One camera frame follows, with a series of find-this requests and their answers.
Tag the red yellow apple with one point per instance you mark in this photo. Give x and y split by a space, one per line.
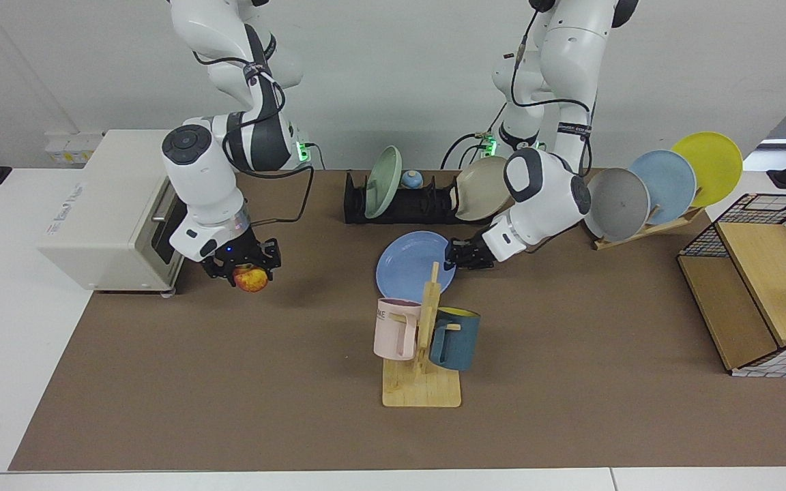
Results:
253 279

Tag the black dish rack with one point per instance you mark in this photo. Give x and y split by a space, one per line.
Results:
427 204

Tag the beige plate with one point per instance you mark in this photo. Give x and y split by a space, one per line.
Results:
478 187

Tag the pale green plate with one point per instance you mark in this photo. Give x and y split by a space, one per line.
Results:
383 181

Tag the grey plate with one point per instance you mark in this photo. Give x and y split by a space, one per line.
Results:
621 204

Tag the wooden plate rack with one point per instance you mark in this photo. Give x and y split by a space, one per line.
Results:
645 232

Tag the light blue plate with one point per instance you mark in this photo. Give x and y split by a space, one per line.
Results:
669 181

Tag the yellow plate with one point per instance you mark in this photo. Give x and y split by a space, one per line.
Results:
714 160

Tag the dark blue cup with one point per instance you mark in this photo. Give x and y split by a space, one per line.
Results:
461 341

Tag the small blue round thing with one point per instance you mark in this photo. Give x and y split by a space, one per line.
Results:
412 180

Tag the pink cup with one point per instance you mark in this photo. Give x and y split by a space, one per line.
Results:
391 334

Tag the brown table cloth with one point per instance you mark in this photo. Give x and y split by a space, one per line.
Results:
297 382

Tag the pale toaster oven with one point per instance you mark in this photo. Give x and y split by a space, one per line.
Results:
99 232

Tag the wooden cup stand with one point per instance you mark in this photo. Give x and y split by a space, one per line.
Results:
424 389

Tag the white wall socket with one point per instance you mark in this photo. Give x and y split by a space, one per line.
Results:
69 146

